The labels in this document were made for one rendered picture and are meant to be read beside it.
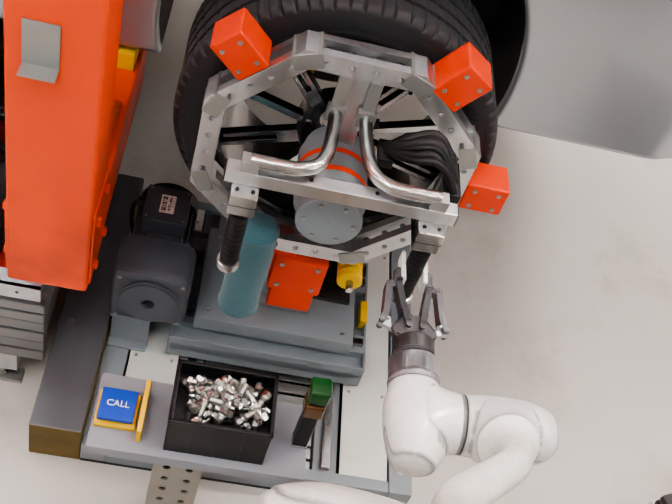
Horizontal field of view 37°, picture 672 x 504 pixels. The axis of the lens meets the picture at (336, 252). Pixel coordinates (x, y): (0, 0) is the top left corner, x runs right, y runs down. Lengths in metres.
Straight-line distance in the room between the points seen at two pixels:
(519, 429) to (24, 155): 0.97
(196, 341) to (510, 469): 1.18
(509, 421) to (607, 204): 2.00
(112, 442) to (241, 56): 0.78
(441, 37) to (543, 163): 1.74
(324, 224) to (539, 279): 1.41
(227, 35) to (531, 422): 0.84
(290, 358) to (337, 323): 0.15
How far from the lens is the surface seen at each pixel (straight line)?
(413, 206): 1.77
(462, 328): 2.93
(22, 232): 2.00
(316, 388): 1.87
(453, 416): 1.64
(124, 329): 2.53
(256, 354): 2.50
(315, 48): 1.79
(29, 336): 2.41
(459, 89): 1.83
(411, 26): 1.85
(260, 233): 1.96
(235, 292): 2.08
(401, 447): 1.61
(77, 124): 1.76
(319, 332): 2.49
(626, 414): 3.00
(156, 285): 2.29
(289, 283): 2.22
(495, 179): 2.03
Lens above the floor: 2.19
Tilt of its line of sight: 47 degrees down
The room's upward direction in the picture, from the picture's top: 20 degrees clockwise
